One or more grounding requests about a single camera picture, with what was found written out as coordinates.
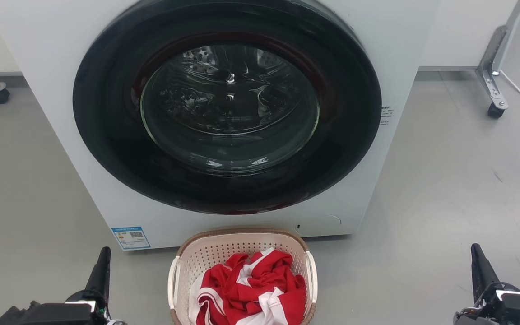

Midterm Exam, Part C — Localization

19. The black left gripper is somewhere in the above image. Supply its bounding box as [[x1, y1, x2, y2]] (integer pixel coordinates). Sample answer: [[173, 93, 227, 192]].
[[0, 246, 128, 325]]

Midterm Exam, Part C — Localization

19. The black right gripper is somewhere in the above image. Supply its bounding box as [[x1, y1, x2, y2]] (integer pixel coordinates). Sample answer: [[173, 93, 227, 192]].
[[453, 244, 520, 325]]

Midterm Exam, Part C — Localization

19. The cream perforated laundry basket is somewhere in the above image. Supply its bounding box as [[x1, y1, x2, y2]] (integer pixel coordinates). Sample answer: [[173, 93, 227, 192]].
[[167, 228, 318, 325]]

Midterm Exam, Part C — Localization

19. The blue energy label sticker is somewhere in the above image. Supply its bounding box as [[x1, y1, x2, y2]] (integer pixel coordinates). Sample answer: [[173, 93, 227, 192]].
[[111, 226, 152, 251]]

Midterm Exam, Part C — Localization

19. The red and white garment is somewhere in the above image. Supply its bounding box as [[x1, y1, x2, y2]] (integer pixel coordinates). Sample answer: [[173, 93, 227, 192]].
[[188, 247, 307, 325]]

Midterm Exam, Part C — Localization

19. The round black washing machine door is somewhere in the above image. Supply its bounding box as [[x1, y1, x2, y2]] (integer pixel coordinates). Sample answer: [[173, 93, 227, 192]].
[[72, 0, 382, 215]]

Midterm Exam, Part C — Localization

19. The round white filter cover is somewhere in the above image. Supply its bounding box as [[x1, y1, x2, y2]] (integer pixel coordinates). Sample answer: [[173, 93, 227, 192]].
[[294, 214, 342, 236]]

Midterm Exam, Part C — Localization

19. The long angled metal stand leg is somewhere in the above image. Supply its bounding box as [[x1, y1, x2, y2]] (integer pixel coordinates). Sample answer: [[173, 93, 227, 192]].
[[475, 0, 520, 109]]

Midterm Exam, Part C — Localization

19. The white front-load washing machine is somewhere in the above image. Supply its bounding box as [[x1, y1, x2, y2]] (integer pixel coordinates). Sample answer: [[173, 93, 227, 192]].
[[0, 0, 441, 251]]

